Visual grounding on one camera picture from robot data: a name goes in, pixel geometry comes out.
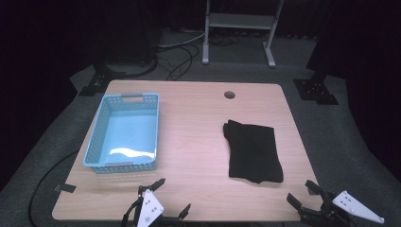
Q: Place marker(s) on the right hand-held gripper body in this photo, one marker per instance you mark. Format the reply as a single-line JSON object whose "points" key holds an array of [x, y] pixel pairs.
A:
{"points": [[350, 205]]}

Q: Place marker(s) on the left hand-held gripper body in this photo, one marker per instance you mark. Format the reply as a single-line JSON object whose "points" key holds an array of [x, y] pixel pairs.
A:
{"points": [[149, 206]]}

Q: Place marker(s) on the light blue plastic basket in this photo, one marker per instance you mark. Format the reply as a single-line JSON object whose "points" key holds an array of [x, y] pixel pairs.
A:
{"points": [[132, 132]]}

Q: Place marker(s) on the black cloth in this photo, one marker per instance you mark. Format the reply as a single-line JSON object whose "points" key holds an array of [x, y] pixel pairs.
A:
{"points": [[253, 151]]}

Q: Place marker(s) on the black tape strip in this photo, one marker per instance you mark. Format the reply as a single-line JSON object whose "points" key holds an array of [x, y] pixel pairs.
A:
{"points": [[64, 188]]}

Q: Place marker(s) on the black stand base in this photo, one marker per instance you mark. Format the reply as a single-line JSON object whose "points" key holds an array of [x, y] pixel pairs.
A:
{"points": [[315, 90], [101, 80]]}

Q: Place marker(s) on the grey table grommet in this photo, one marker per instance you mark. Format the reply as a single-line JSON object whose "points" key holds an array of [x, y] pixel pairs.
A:
{"points": [[230, 95]]}

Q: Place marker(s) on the white metal stand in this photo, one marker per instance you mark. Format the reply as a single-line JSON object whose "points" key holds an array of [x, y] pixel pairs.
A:
{"points": [[239, 20]]}

